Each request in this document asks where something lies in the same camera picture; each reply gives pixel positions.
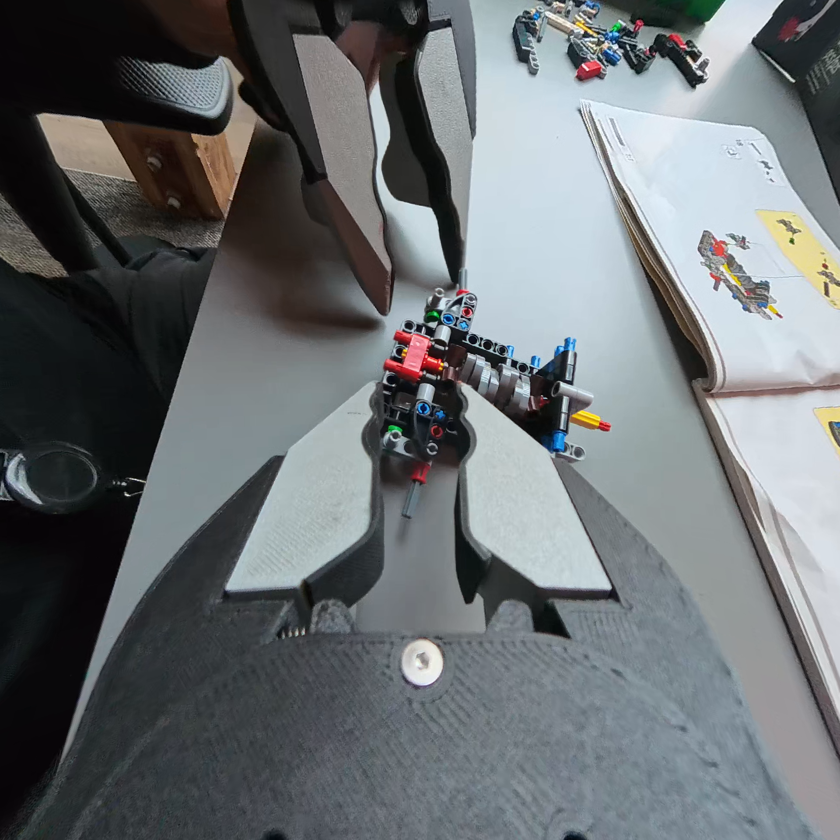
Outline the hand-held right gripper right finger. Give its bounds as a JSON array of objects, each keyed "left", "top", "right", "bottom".
[{"left": 455, "top": 385, "right": 614, "bottom": 605}]

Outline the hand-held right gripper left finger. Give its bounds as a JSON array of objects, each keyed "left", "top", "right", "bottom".
[{"left": 224, "top": 381, "right": 385, "bottom": 608}]

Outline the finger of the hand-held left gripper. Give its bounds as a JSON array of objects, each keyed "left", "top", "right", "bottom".
[
  {"left": 289, "top": 31, "right": 396, "bottom": 317},
  {"left": 379, "top": 0, "right": 478, "bottom": 284}
]

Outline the lego chassis assembly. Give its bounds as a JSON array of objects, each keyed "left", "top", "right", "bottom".
[{"left": 379, "top": 268, "right": 613, "bottom": 521}]

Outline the pile of lego pieces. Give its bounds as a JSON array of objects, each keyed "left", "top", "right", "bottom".
[{"left": 511, "top": 0, "right": 713, "bottom": 89}]

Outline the lego instruction booklet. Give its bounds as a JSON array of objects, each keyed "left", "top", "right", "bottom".
[{"left": 579, "top": 98, "right": 840, "bottom": 739}]

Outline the person's left forearm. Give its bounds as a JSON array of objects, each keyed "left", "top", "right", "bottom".
[{"left": 0, "top": 0, "right": 172, "bottom": 112}]

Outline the lego set box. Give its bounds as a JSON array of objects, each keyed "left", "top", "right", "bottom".
[{"left": 751, "top": 0, "right": 840, "bottom": 175}]

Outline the person's left hand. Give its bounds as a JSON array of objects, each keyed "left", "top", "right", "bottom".
[{"left": 141, "top": 0, "right": 253, "bottom": 86}]

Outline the black chair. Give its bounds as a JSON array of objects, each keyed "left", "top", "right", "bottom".
[{"left": 0, "top": 56, "right": 236, "bottom": 277}]

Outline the wooden table leg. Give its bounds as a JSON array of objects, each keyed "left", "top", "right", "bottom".
[{"left": 105, "top": 118, "right": 238, "bottom": 221}]

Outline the green plastic bin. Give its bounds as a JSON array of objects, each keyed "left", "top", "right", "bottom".
[{"left": 626, "top": 0, "right": 728, "bottom": 28}]

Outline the black badge reel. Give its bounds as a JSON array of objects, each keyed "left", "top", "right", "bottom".
[{"left": 0, "top": 441, "right": 147, "bottom": 516}]

